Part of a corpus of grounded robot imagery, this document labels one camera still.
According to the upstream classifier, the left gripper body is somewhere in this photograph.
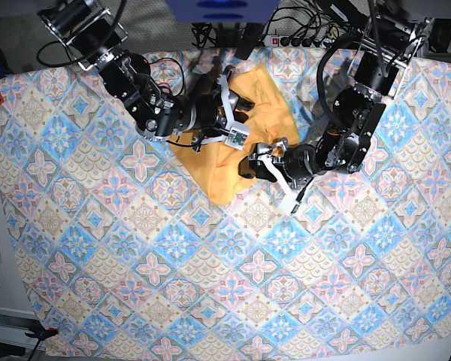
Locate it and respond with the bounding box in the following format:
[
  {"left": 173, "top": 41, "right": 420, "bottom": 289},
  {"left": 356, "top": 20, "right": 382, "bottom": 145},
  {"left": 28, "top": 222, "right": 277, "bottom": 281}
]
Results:
[{"left": 247, "top": 138, "right": 319, "bottom": 198}]

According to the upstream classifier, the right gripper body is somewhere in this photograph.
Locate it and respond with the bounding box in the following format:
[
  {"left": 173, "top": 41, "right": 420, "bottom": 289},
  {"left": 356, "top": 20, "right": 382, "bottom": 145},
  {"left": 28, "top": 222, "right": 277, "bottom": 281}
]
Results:
[{"left": 186, "top": 65, "right": 248, "bottom": 145}]

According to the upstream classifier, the yellow T-shirt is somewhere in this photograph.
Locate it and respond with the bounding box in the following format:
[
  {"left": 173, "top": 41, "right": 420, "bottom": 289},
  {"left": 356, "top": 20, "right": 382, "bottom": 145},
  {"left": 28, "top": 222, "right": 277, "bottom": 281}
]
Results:
[{"left": 171, "top": 64, "right": 300, "bottom": 205}]

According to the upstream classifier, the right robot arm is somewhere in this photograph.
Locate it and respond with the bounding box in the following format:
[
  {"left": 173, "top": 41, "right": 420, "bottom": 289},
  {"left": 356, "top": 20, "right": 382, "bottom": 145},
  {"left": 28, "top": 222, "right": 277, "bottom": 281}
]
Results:
[{"left": 38, "top": 1, "right": 254, "bottom": 152}]

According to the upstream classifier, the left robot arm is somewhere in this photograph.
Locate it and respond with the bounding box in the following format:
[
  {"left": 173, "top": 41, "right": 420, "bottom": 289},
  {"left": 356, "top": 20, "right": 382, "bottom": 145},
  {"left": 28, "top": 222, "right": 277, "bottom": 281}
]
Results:
[{"left": 238, "top": 1, "right": 431, "bottom": 202}]

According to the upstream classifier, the white power strip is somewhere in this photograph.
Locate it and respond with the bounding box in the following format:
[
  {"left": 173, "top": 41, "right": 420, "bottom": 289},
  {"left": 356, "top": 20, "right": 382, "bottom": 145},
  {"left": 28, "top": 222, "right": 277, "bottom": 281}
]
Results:
[{"left": 263, "top": 35, "right": 290, "bottom": 47}]

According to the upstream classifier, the patterned blue pink tablecloth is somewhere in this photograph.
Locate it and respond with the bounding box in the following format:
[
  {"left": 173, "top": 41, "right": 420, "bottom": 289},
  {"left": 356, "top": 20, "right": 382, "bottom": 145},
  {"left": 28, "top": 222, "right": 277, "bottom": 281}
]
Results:
[{"left": 0, "top": 59, "right": 451, "bottom": 360}]

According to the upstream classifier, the red black clamp lower left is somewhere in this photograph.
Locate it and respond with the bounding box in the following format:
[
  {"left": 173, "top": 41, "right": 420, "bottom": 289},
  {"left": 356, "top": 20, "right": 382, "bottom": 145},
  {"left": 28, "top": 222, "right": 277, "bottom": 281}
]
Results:
[{"left": 25, "top": 328, "right": 59, "bottom": 341}]

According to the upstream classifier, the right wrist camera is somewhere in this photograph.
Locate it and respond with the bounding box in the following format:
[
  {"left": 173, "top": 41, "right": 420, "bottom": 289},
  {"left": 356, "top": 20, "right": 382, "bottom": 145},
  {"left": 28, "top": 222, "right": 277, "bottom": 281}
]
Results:
[{"left": 225, "top": 123, "right": 250, "bottom": 150}]

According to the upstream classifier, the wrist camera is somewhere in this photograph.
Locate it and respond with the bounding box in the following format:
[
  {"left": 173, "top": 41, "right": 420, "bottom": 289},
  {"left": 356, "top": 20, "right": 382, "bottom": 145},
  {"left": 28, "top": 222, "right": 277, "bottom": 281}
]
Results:
[
  {"left": 225, "top": 123, "right": 250, "bottom": 150},
  {"left": 279, "top": 195, "right": 302, "bottom": 215}
]

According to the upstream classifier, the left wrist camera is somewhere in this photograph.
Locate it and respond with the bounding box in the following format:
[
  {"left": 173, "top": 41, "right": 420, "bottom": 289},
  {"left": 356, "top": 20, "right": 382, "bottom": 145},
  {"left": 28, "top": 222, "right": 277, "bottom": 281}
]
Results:
[{"left": 279, "top": 195, "right": 302, "bottom": 215}]

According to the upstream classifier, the black camera post clamp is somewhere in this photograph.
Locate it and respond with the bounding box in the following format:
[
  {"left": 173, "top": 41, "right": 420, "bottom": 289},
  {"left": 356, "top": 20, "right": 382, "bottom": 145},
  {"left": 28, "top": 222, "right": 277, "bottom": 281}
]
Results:
[{"left": 235, "top": 23, "right": 264, "bottom": 60}]

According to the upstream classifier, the black cable bundle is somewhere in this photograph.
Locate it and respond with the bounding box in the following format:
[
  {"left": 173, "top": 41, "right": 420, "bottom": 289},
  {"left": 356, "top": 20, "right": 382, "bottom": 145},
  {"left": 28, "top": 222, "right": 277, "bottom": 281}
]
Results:
[{"left": 190, "top": 23, "right": 219, "bottom": 49}]

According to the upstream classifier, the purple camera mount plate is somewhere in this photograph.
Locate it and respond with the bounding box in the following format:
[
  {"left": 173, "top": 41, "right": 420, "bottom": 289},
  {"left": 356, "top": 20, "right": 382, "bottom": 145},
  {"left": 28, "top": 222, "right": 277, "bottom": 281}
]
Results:
[{"left": 165, "top": 0, "right": 279, "bottom": 23}]

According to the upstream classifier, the white rail bracket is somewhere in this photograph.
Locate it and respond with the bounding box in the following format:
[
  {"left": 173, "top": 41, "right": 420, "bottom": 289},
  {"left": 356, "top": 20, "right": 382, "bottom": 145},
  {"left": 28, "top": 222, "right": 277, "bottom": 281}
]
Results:
[{"left": 0, "top": 307, "right": 41, "bottom": 350}]

